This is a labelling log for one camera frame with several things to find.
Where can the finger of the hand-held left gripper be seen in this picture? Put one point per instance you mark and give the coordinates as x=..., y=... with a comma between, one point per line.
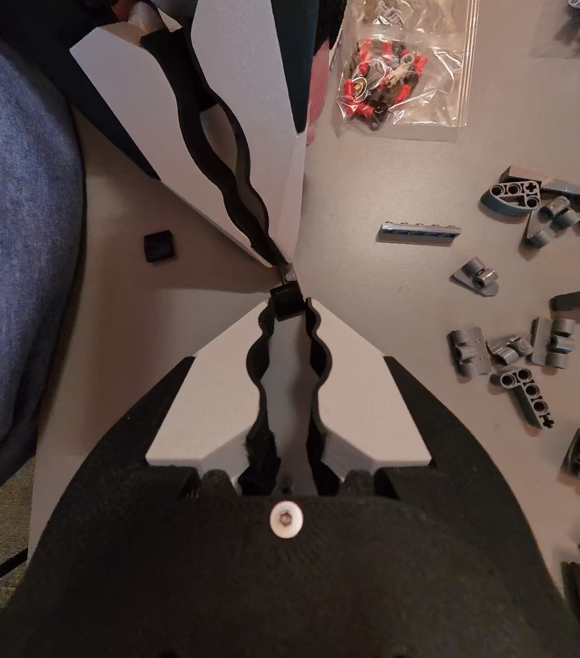
x=254, y=77
x=141, y=118

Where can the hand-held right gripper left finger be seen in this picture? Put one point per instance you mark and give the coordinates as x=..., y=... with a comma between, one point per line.
x=207, y=406

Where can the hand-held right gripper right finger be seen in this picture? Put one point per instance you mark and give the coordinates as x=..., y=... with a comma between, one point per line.
x=367, y=406

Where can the black plate assembly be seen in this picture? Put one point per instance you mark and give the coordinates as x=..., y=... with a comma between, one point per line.
x=286, y=303

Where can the grey studded lego plate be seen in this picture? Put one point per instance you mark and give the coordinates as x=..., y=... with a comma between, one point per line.
x=418, y=232

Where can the person's left hand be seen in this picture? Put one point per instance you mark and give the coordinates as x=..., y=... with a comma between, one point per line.
x=319, y=123

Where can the zip bag of red pins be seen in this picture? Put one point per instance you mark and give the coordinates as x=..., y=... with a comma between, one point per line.
x=398, y=77

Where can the pile of dark grey pieces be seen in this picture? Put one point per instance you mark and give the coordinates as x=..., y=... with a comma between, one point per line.
x=526, y=349

